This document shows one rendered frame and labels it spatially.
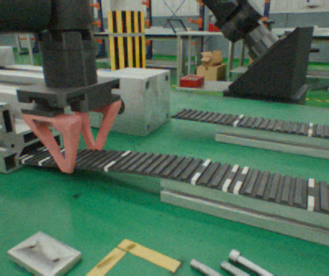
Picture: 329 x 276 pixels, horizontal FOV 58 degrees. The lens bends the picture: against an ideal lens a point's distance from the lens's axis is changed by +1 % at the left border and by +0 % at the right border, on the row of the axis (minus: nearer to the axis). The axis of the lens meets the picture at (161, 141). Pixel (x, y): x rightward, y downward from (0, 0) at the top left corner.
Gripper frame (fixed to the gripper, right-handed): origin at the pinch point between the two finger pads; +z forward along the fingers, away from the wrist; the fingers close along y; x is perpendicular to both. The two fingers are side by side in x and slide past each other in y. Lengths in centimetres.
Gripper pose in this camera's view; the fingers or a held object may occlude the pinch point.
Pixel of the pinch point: (81, 157)
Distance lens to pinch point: 38.3
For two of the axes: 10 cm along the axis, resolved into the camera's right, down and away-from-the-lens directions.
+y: -4.4, 3.3, -8.3
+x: 9.0, 1.5, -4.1
